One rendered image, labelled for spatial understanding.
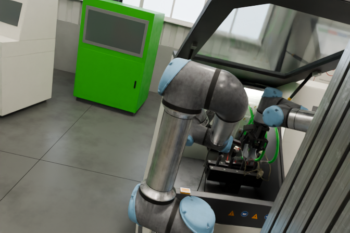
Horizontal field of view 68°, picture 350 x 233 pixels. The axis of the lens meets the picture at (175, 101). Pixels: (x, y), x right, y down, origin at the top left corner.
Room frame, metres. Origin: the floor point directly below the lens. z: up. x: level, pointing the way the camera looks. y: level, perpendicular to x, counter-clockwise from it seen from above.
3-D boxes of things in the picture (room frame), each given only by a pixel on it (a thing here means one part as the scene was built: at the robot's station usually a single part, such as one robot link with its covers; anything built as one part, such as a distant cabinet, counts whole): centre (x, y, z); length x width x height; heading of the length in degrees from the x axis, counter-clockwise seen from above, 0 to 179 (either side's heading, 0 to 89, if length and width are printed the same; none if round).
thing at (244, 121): (1.67, -0.53, 1.20); 0.13 x 0.03 x 0.31; 99
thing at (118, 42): (4.19, 1.07, 0.81); 1.05 x 0.81 x 1.62; 86
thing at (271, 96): (1.07, -0.39, 1.53); 0.09 x 0.08 x 0.11; 48
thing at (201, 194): (1.14, -0.38, 0.87); 0.62 x 0.04 x 0.16; 99
